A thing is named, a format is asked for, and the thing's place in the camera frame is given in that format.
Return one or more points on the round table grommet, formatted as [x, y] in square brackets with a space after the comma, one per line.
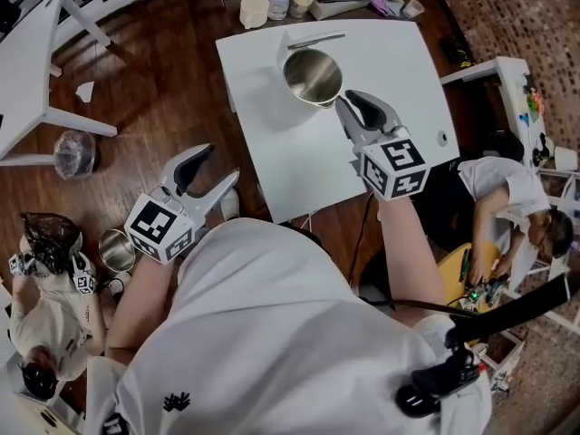
[441, 138]

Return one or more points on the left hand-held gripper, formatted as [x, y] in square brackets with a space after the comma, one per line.
[156, 227]

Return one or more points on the person's white shirt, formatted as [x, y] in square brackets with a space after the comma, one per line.
[272, 333]

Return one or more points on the black shoulder-mounted device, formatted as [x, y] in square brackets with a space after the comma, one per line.
[430, 383]

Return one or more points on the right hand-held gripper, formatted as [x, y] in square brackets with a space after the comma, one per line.
[394, 166]

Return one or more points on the white shelf unit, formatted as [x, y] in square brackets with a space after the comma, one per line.
[512, 84]

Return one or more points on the yellow board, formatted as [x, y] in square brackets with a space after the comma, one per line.
[453, 270]

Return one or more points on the small white cup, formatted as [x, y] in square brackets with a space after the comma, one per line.
[412, 8]

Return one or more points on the cream round container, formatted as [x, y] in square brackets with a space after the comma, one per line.
[254, 9]

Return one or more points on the person's right forearm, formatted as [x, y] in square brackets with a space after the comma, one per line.
[403, 252]

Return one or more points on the steel pot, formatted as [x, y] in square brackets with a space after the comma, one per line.
[115, 249]

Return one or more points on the person's white shoe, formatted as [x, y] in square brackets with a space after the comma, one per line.
[230, 204]

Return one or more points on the white steel-lined teapot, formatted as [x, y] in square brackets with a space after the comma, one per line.
[312, 77]

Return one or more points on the white paper scrap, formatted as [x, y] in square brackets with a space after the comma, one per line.
[85, 91]

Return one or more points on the white table with legs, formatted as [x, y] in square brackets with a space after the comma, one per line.
[22, 75]

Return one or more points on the purple plastic bag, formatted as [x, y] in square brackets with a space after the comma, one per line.
[383, 5]

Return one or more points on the clear plastic bag bin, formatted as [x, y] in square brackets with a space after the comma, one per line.
[74, 154]

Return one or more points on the person's left forearm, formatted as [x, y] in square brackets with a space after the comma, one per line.
[136, 306]

